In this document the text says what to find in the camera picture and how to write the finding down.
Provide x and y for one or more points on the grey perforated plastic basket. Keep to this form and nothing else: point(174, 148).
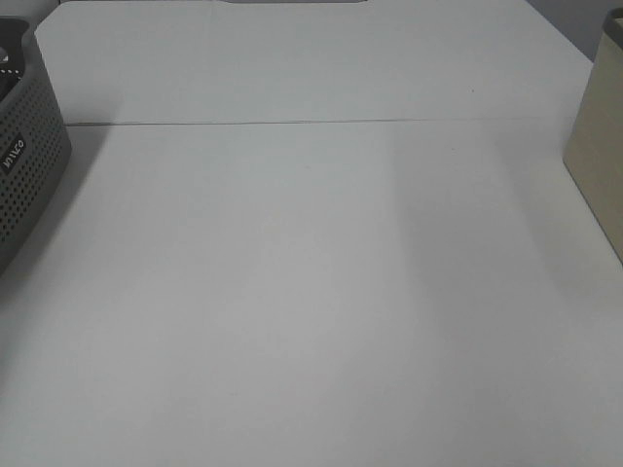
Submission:
point(35, 145)

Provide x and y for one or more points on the beige bin with grey rim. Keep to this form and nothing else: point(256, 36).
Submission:
point(593, 155)

